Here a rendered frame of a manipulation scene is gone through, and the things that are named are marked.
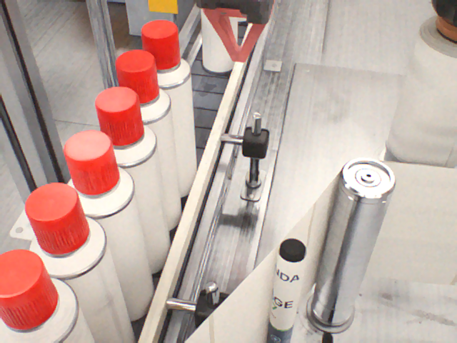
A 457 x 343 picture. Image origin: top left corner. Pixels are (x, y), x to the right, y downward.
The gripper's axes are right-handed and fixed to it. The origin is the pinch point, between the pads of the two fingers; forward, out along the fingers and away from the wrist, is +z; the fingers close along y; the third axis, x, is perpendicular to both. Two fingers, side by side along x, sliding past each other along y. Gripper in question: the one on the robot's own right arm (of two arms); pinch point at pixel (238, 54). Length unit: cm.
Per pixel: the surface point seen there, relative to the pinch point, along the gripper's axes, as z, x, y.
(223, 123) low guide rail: 10.2, 1.8, 0.1
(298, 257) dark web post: -5.3, -8.6, -28.4
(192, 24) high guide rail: 5.7, 8.9, 14.5
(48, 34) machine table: 19, 40, 29
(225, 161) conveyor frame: 13.9, 1.1, -2.6
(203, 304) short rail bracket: 9.4, -1.4, -24.6
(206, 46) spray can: 9.5, 7.4, 15.3
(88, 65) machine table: 19.0, 29.2, 20.5
